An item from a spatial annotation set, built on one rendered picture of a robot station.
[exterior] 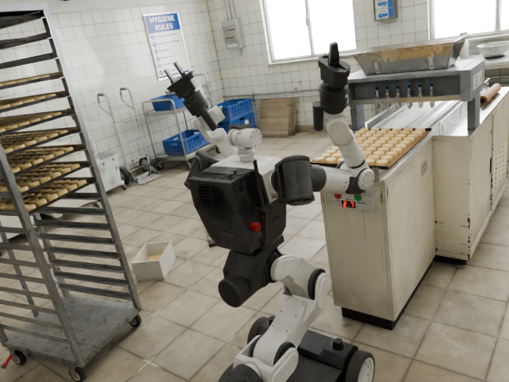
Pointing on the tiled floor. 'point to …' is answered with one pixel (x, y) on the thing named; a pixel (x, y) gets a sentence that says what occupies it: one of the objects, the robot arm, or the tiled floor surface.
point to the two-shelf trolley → (179, 131)
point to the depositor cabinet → (466, 175)
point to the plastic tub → (154, 261)
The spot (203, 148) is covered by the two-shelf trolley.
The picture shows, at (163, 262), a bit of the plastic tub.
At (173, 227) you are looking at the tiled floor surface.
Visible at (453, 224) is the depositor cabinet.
